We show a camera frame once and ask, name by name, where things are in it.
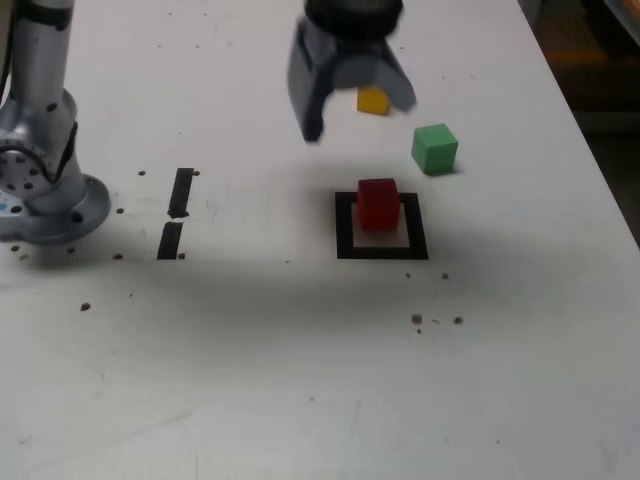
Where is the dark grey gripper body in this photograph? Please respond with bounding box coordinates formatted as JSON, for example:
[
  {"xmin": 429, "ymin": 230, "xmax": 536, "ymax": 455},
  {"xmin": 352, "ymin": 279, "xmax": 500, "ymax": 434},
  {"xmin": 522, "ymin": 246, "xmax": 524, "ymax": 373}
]
[{"xmin": 322, "ymin": 33, "xmax": 390, "ymax": 69}]

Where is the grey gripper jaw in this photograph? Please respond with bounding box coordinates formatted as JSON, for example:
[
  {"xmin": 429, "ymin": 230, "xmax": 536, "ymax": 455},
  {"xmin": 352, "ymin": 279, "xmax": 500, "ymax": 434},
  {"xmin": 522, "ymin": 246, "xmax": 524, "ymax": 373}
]
[
  {"xmin": 335, "ymin": 47, "xmax": 419, "ymax": 114},
  {"xmin": 287, "ymin": 20, "xmax": 341, "ymax": 144}
]

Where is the yellow cube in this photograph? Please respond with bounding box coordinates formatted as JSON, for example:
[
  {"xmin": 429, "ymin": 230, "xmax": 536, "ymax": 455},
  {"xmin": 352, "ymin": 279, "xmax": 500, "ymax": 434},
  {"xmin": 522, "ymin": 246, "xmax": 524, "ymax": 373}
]
[{"xmin": 356, "ymin": 85, "xmax": 391, "ymax": 116}]

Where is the green cube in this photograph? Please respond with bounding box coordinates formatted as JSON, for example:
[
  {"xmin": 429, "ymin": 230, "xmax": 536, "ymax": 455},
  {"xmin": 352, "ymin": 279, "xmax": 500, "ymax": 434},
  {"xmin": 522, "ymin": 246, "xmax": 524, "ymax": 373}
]
[{"xmin": 410, "ymin": 123, "xmax": 460, "ymax": 176}]

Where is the red cube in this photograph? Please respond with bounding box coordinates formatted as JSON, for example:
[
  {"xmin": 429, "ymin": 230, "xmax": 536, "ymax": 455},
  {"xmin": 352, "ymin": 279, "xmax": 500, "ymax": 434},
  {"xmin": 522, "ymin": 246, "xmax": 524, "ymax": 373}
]
[{"xmin": 356, "ymin": 177, "xmax": 400, "ymax": 232}]

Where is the black tape square outline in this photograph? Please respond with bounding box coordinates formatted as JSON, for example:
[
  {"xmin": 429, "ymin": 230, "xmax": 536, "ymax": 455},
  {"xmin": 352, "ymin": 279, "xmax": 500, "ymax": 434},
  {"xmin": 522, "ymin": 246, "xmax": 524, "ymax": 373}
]
[{"xmin": 334, "ymin": 191, "xmax": 430, "ymax": 261}]

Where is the black tape strip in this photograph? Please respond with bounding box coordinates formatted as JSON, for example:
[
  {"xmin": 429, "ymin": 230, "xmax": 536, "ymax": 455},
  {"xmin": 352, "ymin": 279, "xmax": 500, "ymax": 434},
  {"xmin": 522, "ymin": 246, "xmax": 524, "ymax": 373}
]
[{"xmin": 156, "ymin": 167, "xmax": 195, "ymax": 261}]

